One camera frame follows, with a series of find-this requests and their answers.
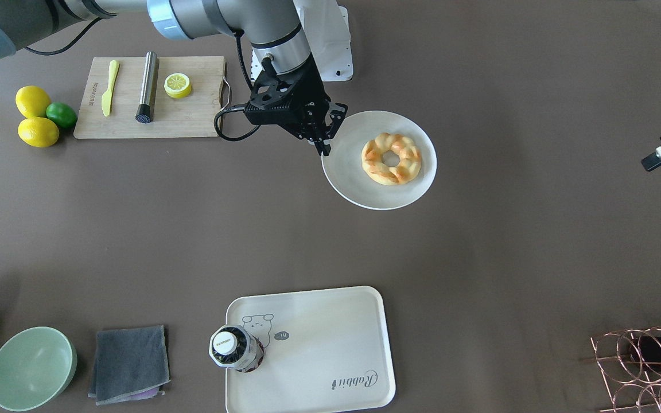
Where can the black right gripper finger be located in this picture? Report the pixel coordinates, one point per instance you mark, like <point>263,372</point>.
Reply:
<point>321,143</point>
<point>336,115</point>

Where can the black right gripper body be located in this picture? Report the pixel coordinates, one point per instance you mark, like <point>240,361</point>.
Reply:
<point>311,92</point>

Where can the white round plate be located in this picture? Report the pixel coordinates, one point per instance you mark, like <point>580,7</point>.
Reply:
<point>343,166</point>

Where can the braided ring donut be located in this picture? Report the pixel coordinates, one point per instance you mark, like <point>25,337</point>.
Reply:
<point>391,159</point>

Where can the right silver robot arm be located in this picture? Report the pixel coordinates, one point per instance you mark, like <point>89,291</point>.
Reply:
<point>264,23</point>

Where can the cream rectangular tray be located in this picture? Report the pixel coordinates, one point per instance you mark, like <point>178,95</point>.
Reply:
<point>325,351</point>

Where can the half lemon slice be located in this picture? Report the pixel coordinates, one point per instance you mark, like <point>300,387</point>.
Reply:
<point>178,85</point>

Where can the steel muddler rod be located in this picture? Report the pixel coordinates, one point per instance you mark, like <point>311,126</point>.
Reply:
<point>145,108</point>

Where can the yellow plastic knife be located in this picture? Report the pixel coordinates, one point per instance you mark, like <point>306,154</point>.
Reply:
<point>106,101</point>

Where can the dark juice bottle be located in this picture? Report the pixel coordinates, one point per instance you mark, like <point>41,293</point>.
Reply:
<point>232,347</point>

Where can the green lime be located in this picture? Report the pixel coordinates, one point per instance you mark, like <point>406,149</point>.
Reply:
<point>61,114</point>

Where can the yellow lemon near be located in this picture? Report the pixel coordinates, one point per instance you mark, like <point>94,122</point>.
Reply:
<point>38,132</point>

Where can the yellow lemon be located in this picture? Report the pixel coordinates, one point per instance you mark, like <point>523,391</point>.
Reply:
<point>32,101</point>
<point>38,132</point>

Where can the yellow lemon far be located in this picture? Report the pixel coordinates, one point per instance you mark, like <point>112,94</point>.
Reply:
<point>32,101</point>

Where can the grey folded cloth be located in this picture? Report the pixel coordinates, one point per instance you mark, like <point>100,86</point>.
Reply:
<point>130,364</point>

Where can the mint green bowl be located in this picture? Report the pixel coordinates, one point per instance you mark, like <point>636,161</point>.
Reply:
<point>36,365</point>

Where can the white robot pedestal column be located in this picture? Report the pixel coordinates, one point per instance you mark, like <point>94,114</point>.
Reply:
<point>324,34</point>

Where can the copper wire bottle rack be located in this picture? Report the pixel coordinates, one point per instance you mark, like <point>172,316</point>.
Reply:
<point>629,385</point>

